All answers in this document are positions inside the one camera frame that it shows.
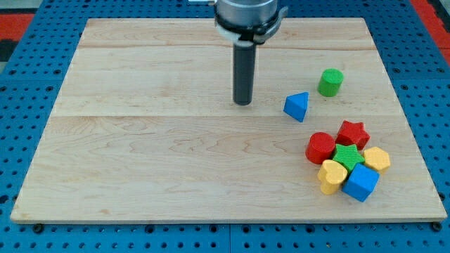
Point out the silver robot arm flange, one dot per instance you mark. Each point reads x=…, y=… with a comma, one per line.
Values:
x=246, y=22

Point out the blue triangle block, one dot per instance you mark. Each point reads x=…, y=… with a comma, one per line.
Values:
x=296, y=105

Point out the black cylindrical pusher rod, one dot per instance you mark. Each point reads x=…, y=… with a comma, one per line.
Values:
x=243, y=73

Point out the light wooden board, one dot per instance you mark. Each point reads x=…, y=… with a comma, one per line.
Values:
x=144, y=130

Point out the red cylinder block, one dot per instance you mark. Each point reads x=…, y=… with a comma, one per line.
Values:
x=320, y=147

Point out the green cylinder block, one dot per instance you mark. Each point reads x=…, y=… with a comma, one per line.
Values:
x=330, y=82

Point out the yellow heart block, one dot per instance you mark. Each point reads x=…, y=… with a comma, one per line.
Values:
x=331, y=176

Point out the green star block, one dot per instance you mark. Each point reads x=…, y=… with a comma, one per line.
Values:
x=348, y=156

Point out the red star block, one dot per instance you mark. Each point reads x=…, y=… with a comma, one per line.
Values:
x=352, y=133

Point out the blue cube block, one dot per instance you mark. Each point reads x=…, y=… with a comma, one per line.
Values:
x=361, y=182

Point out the yellow hexagon block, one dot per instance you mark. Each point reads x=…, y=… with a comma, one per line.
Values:
x=377, y=159

